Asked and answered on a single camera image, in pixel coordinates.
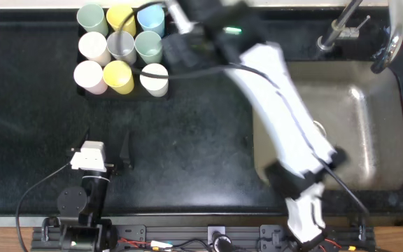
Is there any green cup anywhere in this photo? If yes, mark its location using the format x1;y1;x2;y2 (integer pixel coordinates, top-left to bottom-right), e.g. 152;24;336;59
76;3;109;37
134;30;164;66

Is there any steel sink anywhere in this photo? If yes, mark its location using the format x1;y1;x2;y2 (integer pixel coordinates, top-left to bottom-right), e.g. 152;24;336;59
252;61;403;192

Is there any black tray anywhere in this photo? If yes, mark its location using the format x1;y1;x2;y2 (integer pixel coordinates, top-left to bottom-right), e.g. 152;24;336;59
76;13;171;102

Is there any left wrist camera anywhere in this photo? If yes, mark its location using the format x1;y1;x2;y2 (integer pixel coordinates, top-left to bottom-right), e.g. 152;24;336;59
69;140;108;173

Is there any white cup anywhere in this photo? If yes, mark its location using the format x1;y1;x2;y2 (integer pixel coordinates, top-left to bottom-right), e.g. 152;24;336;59
139;62;170;98

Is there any mounting rail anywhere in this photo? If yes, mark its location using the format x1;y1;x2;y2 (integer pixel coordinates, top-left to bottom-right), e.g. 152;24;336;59
29;216;377;252

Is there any steel tap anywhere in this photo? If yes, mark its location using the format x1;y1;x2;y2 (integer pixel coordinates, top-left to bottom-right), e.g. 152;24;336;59
315;0;403;75

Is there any cream cup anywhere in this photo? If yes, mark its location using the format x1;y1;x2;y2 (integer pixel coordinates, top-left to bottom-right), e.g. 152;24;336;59
78;31;112;67

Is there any yellow cup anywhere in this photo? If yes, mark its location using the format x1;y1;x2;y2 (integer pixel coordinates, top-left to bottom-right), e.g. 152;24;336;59
106;4;137;37
102;59;135;95

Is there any pink cup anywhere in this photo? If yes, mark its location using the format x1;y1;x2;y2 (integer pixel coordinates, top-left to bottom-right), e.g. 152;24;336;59
73;59;109;95

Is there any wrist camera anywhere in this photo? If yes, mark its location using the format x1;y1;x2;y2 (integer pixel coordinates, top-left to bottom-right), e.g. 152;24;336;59
165;0;194;35
69;140;108;173

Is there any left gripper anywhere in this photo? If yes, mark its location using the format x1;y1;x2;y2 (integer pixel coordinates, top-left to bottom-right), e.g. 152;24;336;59
66;127;135;176

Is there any black cable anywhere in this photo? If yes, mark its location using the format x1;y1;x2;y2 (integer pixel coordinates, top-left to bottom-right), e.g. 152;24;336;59
15;161;73;252
115;1;370;232

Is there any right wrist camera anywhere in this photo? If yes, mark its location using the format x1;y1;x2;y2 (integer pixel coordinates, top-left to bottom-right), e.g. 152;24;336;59
165;0;194;35

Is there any grey cup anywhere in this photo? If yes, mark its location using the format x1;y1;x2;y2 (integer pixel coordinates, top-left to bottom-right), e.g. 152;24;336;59
106;30;138;67

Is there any blue cup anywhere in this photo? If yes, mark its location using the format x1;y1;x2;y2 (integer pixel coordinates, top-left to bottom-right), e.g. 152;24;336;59
136;4;166;39

